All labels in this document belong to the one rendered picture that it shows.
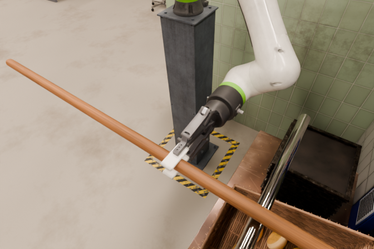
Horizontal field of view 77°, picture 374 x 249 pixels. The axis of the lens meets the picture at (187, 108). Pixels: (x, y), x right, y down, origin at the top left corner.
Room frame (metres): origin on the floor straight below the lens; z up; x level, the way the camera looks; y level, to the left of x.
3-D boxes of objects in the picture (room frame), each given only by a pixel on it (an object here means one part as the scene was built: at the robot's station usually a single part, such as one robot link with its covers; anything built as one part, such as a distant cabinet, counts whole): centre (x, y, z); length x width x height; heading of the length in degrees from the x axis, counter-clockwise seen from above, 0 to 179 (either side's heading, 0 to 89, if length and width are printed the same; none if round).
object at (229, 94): (0.48, -0.11, 1.19); 0.12 x 0.06 x 0.09; 52
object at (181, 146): (0.32, 0.02, 1.23); 0.05 x 0.01 x 0.03; 142
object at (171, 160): (0.30, 0.03, 1.21); 0.07 x 0.03 x 0.01; 142
